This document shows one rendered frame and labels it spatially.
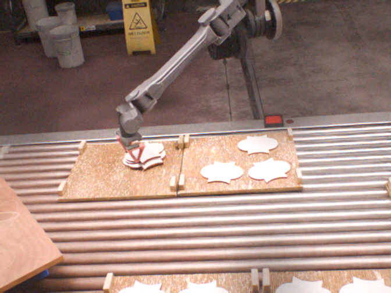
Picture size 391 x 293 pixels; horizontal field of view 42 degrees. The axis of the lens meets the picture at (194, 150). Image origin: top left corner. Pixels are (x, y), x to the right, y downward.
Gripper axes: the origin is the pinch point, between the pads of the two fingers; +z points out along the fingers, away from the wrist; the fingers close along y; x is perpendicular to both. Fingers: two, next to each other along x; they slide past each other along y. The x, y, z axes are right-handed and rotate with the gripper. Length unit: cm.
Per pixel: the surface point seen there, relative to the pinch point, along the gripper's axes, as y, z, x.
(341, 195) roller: -56, 5, -49
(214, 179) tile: -28.0, 2.3, -18.3
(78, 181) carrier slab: 1.9, 3.8, 20.9
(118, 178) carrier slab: -5.4, 3.6, 8.2
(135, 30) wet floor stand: 332, 68, -129
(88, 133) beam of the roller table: 36.8, 5.6, 6.1
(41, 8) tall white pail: 459, 58, -64
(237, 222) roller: -47.2, 5.9, -14.7
